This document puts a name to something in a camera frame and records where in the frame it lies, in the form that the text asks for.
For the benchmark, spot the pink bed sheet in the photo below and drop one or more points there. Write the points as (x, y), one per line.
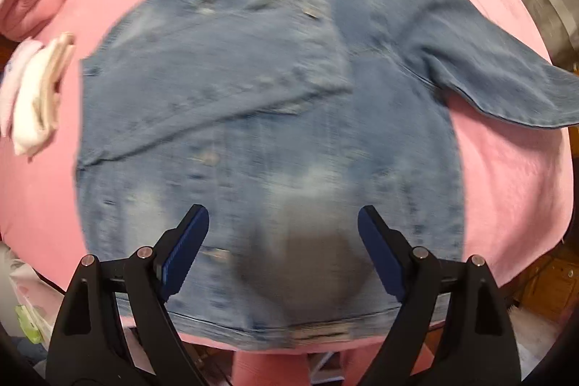
(506, 187)

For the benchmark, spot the green packet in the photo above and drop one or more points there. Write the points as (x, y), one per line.
(30, 322)

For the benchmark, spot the folded cream white cloth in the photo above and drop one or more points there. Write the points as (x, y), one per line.
(34, 110)

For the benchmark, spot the blue denim jacket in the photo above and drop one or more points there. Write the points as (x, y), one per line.
(271, 96)

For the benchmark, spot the clear plastic bag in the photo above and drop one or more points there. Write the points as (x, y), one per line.
(27, 277)

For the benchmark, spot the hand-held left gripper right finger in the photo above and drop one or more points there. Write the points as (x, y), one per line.
(383, 255)

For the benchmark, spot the folded light pink garment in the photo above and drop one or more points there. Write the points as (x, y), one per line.
(12, 74)

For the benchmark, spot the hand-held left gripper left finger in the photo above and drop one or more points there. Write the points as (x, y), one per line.
(184, 251)

